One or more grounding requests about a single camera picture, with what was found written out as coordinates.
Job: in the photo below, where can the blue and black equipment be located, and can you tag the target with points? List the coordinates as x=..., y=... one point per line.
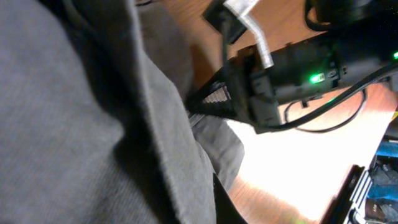
x=369, y=194

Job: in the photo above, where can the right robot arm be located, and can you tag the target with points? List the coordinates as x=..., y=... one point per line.
x=355, y=46

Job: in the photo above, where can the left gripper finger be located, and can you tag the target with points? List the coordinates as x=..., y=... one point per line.
x=226, y=212

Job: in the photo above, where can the grey shorts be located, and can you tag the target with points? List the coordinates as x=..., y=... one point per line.
x=93, y=121

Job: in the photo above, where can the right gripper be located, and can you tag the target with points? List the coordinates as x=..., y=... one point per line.
x=301, y=72

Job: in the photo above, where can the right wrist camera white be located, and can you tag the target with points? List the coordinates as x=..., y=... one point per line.
x=231, y=18

